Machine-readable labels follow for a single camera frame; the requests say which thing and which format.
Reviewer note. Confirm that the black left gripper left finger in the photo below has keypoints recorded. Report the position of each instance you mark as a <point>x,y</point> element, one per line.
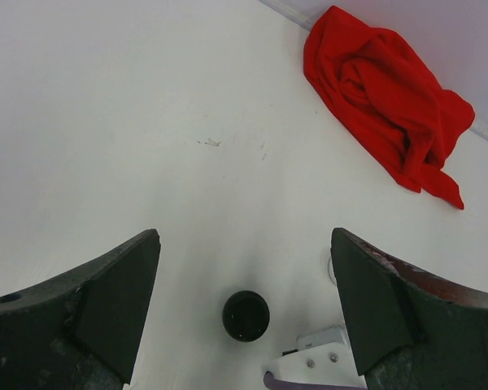
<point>81,329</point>

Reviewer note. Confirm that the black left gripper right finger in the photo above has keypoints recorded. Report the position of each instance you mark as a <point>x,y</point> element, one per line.
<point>408,328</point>

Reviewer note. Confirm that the black round charging case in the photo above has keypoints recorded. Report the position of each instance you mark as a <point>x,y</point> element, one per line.
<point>245,316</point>

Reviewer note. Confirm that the red crumpled cloth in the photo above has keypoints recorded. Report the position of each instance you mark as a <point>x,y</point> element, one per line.
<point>380,90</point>

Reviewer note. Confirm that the white arm base bracket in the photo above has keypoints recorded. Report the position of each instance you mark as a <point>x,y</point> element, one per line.
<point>322,360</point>

